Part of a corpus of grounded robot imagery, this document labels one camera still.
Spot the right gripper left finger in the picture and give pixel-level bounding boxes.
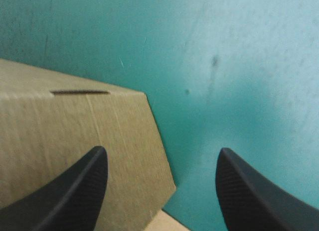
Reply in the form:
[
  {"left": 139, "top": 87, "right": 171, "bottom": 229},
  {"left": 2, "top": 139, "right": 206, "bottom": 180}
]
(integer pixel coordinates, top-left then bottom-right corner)
[{"left": 0, "top": 146, "right": 108, "bottom": 231}]

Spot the brown cardboard box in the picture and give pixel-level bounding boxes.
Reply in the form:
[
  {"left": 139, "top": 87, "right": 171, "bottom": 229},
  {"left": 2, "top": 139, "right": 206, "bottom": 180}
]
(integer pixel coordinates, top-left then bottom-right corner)
[{"left": 0, "top": 58, "right": 193, "bottom": 231}]

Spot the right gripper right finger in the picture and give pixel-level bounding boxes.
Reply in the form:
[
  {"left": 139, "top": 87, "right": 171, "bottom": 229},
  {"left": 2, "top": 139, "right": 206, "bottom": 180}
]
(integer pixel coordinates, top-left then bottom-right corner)
[{"left": 215, "top": 147, "right": 319, "bottom": 231}]

